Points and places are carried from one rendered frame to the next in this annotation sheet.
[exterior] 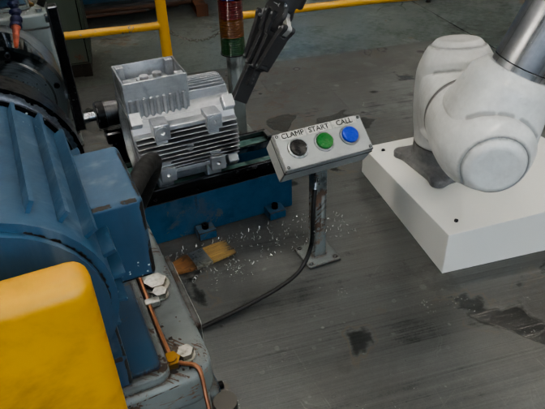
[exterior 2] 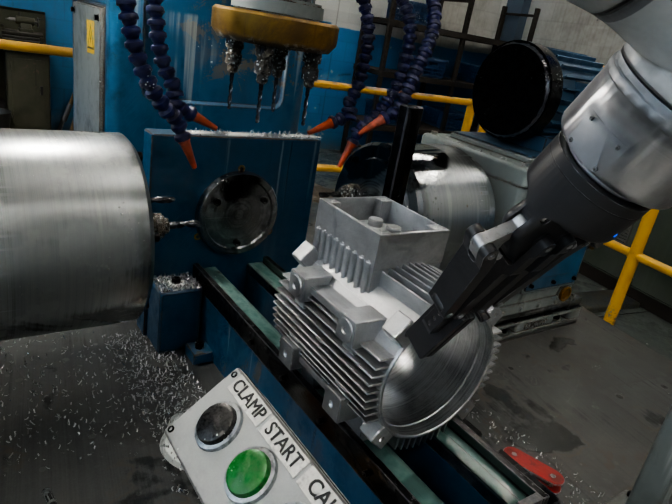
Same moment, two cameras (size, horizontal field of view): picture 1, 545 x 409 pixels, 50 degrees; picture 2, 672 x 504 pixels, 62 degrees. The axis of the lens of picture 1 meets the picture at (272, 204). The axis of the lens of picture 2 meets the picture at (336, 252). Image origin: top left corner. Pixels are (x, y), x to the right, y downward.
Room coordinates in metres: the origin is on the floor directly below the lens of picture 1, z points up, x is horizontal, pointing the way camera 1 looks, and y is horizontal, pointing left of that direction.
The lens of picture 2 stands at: (0.83, -0.37, 1.33)
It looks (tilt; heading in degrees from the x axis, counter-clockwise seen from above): 21 degrees down; 75
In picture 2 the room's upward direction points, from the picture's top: 10 degrees clockwise
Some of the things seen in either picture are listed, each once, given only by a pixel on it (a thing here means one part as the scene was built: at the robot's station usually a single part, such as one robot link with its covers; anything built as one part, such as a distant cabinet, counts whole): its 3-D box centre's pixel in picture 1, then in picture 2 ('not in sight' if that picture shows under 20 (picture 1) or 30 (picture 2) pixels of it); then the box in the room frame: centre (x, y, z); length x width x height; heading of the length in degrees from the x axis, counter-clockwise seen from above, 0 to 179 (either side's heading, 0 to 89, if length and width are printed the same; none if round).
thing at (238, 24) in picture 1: (231, 26); not in sight; (1.42, 0.08, 1.10); 0.06 x 0.06 x 0.04
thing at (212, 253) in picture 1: (186, 264); not in sight; (0.88, 0.17, 0.80); 0.21 x 0.05 x 0.01; 121
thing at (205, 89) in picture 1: (177, 127); (382, 328); (1.05, 0.18, 1.01); 0.20 x 0.19 x 0.19; 112
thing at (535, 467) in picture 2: not in sight; (531, 469); (1.31, 0.17, 0.81); 0.09 x 0.03 x 0.02; 131
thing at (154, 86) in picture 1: (151, 87); (377, 242); (1.04, 0.22, 1.11); 0.12 x 0.11 x 0.07; 112
